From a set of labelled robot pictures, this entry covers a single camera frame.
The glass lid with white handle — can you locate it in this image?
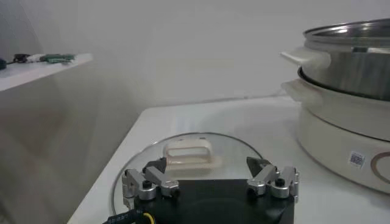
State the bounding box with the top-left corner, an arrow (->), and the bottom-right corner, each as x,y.
112,132 -> 266,215

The white side table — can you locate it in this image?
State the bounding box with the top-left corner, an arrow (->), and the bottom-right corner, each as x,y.
0,53 -> 94,93

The small white adapter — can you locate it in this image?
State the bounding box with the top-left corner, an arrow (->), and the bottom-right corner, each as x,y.
26,54 -> 46,63

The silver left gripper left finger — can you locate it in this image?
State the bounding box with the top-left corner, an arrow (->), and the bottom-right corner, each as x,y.
121,156 -> 181,206

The white electric cooker base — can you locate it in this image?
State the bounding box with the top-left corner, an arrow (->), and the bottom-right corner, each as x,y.
280,78 -> 390,195

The stainless steel steamer basket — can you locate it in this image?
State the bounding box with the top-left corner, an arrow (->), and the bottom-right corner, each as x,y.
279,18 -> 390,102

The green circuit board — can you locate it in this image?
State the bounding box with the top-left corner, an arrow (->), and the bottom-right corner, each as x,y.
39,53 -> 76,65

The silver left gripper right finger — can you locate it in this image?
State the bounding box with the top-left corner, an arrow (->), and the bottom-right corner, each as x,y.
246,156 -> 300,203

